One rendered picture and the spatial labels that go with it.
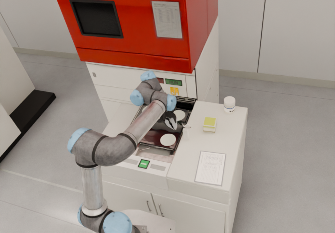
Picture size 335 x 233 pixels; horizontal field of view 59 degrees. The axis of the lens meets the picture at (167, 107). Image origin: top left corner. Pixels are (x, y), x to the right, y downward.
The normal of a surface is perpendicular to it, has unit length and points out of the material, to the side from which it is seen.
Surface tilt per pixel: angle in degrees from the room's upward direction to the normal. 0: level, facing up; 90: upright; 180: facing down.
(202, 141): 0
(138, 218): 0
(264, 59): 90
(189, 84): 90
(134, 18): 90
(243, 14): 90
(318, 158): 0
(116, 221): 10
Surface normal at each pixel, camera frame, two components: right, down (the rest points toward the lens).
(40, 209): -0.12, -0.71
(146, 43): -0.33, 0.69
